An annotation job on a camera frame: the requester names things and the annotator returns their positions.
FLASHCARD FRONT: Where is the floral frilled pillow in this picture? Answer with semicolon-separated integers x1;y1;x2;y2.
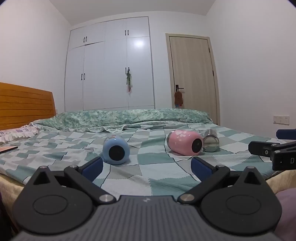
0;126;41;143

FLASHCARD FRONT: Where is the light wooden door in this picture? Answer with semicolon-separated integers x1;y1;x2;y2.
165;33;221;126

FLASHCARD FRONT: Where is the green hanging ornament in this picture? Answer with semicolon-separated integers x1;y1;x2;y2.
125;67;132;93

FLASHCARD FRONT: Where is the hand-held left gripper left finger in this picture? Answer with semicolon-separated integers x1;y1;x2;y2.
27;156;117;205

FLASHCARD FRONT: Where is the green patterned folded quilt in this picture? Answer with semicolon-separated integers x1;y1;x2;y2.
31;108;213;133

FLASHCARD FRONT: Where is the brown bag on door handle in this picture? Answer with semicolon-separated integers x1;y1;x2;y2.
174;90;184;109

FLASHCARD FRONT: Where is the white wall socket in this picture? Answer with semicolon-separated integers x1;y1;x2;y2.
273;115;289;125

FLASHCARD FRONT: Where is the beige mattress cover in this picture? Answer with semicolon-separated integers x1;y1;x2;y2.
0;173;30;232

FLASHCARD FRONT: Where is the green checkered bedsheet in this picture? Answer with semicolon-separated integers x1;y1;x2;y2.
0;123;281;197

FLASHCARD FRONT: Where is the orange wooden headboard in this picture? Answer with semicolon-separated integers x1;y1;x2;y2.
0;82;56;131

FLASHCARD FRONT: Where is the pink flowered cup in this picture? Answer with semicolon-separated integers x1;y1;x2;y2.
167;130;204;156

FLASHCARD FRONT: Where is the stainless steel cup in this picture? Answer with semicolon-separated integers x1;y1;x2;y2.
202;129;219;153

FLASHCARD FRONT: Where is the white wardrobe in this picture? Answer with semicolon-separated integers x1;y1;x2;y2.
64;16;155;113

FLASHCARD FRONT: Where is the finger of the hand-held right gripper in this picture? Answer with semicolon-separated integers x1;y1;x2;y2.
248;140;296;158
276;129;296;141

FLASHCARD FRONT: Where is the light blue cup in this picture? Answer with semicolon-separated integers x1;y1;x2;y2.
102;135;130;166

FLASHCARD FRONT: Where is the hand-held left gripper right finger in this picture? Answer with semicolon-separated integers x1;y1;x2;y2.
178;156;267;206

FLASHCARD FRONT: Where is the purple cloth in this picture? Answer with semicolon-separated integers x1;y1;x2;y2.
266;167;296;241

